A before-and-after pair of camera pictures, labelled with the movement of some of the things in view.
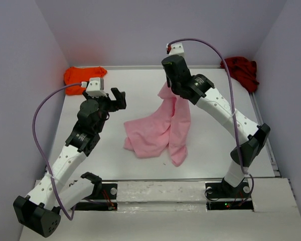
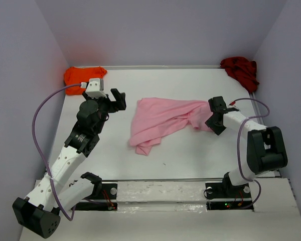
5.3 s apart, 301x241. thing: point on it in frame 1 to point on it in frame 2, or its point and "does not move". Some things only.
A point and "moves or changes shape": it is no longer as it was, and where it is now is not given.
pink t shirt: (168, 126) moves or changes shape
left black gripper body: (113, 102) does not move
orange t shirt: (74, 75) does not move
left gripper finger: (119, 104) does not move
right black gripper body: (169, 82) to (216, 114)
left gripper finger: (120, 96) does not move
